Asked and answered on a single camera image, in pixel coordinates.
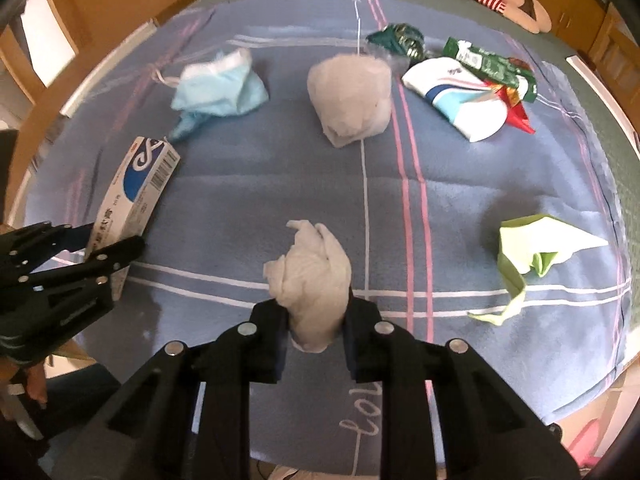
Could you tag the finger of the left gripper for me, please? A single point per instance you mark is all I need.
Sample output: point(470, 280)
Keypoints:
point(100, 264)
point(31, 246)

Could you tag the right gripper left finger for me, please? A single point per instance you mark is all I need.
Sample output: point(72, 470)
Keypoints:
point(185, 414)

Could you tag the large white crumpled tissue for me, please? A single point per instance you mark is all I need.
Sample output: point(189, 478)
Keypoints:
point(352, 97)

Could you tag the light blue face mask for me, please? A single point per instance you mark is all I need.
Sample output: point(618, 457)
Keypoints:
point(226, 86)

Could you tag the white blue medicine box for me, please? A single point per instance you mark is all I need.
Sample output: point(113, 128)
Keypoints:
point(133, 192)

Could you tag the dark green foil wrapper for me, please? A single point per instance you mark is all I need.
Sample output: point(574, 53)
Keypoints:
point(401, 39)

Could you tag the blue striped blanket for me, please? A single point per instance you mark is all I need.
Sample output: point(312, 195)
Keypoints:
point(417, 208)

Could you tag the red snack wrapper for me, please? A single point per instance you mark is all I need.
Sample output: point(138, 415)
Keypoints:
point(516, 116)

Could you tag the white paper cup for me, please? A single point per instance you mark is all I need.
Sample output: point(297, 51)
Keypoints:
point(467, 102)

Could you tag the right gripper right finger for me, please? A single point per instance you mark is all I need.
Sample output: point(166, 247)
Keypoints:
point(446, 407)

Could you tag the small white tissue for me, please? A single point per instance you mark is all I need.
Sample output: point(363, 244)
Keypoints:
point(312, 282)

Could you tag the green paper scrap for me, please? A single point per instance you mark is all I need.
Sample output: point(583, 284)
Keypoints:
point(533, 243)

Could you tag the person's left hand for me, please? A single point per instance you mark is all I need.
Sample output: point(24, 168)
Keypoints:
point(36, 384)

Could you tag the green snack wrapper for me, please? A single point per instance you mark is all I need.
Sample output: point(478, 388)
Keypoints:
point(503, 71)

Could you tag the wooden bed frame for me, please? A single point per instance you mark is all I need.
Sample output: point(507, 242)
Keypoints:
point(95, 28)

